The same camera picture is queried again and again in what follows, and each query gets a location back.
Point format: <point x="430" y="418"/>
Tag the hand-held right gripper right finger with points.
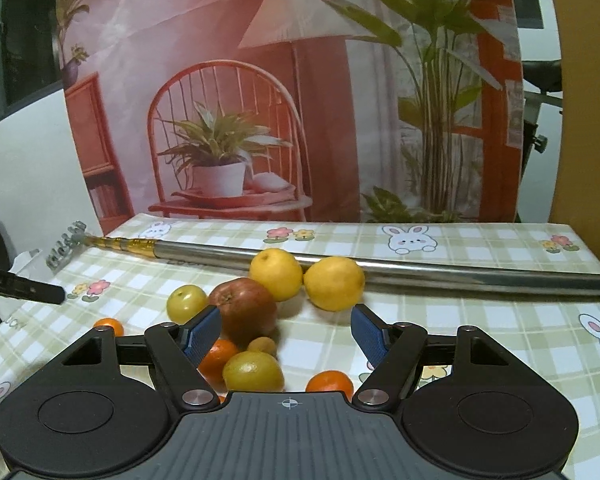
<point x="367" y="332"/>

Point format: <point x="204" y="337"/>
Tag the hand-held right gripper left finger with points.
<point x="207" y="332"/>

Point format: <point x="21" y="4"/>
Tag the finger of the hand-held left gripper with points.
<point x="25" y="287"/>

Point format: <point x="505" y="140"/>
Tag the small orange tangerine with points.
<point x="221" y="355"/>
<point x="110" y="326"/>
<point x="330" y="385"/>

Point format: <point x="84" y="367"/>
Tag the red apple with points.
<point x="247" y="307"/>

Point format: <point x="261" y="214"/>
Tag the yellow-green lemon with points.
<point x="252" y="371"/>

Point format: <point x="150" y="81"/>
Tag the white paper carton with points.
<point x="25" y="262"/>

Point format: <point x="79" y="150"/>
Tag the yellow-green round fruit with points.
<point x="186" y="303"/>

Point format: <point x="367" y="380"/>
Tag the small tan fruit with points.
<point x="261" y="346"/>

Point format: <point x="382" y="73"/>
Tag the pointed yellow lemon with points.
<point x="334" y="283"/>

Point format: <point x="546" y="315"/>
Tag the telescopic metal pole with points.
<point x="430" y="272"/>

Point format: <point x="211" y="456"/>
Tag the round yellow lemon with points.
<point x="276" y="275"/>

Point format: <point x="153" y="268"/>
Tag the checked bunny tablecloth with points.
<point x="480" y="320"/>

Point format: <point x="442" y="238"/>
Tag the printed room backdrop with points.
<point x="330" y="110"/>

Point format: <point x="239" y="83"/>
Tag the dark window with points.
<point x="20" y="35"/>

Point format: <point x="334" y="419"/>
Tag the black exercise bike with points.
<point x="542" y="72"/>

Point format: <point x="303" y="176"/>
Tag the brown board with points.
<point x="590" y="110"/>

